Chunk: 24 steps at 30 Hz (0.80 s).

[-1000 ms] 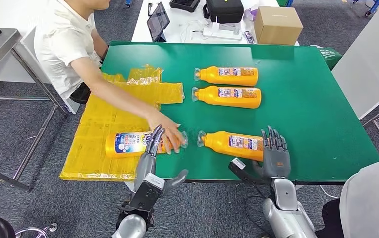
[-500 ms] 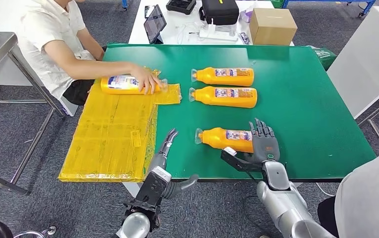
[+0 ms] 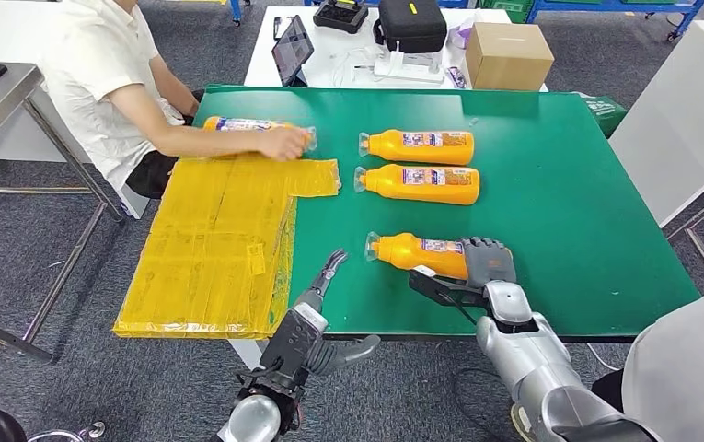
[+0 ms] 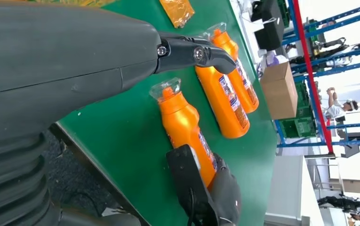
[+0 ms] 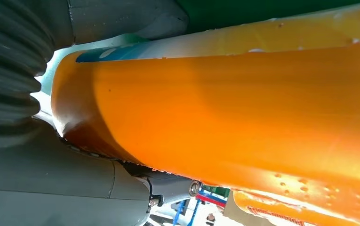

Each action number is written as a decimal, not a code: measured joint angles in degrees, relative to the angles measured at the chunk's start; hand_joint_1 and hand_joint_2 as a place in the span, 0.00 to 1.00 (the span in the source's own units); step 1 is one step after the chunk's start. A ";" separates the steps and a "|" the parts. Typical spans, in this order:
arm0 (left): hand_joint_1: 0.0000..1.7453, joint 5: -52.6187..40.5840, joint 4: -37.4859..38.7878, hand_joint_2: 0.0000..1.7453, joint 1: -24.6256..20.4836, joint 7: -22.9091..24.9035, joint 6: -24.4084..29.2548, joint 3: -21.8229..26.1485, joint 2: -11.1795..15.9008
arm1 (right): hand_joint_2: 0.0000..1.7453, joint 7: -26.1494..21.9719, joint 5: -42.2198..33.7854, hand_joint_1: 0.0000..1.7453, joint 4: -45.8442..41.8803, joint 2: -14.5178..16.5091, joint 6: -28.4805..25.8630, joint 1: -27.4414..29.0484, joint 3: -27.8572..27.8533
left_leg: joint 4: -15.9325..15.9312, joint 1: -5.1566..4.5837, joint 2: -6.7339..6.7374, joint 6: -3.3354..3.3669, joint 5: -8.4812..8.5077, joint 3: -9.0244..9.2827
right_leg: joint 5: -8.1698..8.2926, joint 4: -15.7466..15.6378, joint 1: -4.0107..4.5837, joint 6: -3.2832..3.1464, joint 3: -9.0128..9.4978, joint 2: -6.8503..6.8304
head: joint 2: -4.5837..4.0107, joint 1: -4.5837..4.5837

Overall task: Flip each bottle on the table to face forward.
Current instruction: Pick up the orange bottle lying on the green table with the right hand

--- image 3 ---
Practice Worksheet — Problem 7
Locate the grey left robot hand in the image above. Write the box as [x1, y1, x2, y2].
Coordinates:
[293, 249, 383, 378]

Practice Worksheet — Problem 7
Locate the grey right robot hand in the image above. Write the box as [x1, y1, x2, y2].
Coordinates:
[461, 236, 518, 289]

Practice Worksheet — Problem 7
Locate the orange detergent bottle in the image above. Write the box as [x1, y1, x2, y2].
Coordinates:
[353, 164, 481, 206]
[364, 231, 514, 282]
[202, 115, 318, 161]
[358, 128, 476, 167]

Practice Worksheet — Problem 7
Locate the white table leg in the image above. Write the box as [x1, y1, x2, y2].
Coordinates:
[229, 338, 266, 371]

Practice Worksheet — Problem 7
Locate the yellow plastic wrapped board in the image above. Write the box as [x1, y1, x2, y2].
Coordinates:
[112, 152, 341, 341]

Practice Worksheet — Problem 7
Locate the green bag with white print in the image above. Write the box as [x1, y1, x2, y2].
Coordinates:
[573, 91, 629, 138]

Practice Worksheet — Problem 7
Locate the brown cardboard box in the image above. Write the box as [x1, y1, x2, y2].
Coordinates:
[465, 22, 556, 93]

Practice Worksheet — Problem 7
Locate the white power strip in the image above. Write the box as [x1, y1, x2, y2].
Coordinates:
[373, 41, 446, 85]

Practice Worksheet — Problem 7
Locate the purple white packet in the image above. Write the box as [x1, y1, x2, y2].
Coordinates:
[446, 17, 478, 50]

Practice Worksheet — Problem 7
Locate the person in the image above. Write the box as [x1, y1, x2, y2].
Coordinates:
[510, 280, 704, 442]
[40, 0, 313, 201]

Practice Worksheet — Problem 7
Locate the white table with steel legs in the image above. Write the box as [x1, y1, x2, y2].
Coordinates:
[608, 19, 704, 288]

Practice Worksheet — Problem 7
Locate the black carry case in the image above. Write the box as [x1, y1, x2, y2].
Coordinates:
[373, 0, 448, 54]

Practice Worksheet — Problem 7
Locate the black remote controller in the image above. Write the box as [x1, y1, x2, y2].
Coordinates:
[312, 0, 370, 35]

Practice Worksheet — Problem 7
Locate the black tablet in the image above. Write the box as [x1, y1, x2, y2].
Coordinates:
[271, 14, 316, 87]

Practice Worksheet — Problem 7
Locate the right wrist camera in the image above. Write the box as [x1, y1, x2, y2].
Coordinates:
[408, 263, 490, 324]

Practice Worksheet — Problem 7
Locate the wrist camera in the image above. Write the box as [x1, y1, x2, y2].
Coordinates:
[259, 301, 329, 382]
[408, 263, 490, 324]

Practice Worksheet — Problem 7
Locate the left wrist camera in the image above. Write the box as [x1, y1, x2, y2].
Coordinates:
[259, 301, 329, 382]

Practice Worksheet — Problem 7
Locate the chrome castor frame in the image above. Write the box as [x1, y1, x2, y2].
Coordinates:
[27, 421, 108, 442]

